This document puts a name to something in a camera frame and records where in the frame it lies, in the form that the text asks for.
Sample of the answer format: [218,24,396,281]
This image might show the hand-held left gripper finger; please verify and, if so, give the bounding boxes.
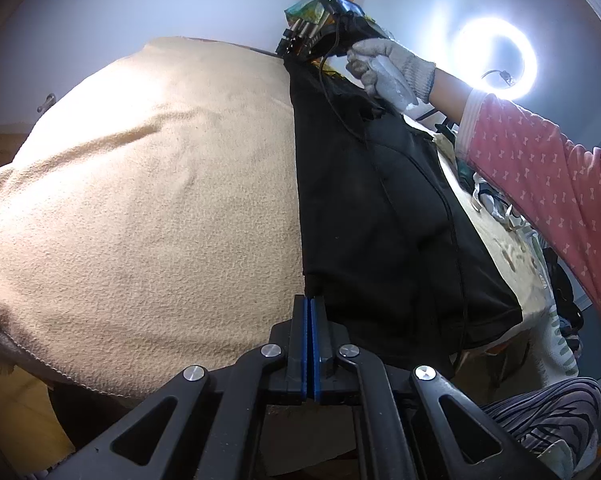
[41,295,311,480]
[309,295,582,480]

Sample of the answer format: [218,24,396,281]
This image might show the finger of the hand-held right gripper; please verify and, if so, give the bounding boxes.
[305,26,350,62]

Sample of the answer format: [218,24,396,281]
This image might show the black garment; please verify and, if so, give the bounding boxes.
[283,52,525,379]

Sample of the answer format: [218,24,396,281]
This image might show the person's right forearm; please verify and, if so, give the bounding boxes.
[427,66,601,341]

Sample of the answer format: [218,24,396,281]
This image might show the person's right hand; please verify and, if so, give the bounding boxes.
[345,37,437,114]

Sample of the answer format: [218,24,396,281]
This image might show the folded silver tripod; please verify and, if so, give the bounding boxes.
[275,0,365,58]

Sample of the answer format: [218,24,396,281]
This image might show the colourful printed cloth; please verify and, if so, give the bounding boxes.
[284,0,331,26]

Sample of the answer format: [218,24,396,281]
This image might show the beige blanket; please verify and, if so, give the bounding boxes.
[0,36,554,402]

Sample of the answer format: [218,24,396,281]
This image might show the white garment with green trim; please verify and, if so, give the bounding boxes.
[528,305,581,382]

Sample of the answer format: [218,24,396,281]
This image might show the person's striped pants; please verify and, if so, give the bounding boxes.
[481,377,601,467]

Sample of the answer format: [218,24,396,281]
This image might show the dark cloth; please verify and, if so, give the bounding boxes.
[543,247,585,342]

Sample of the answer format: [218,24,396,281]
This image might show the orange bed sheet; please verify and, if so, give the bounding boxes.
[0,360,77,476]

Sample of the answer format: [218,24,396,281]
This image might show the white ring light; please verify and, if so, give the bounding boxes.
[451,16,538,102]

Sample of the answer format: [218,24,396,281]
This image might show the white cloth with strings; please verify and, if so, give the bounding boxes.
[461,160,537,234]

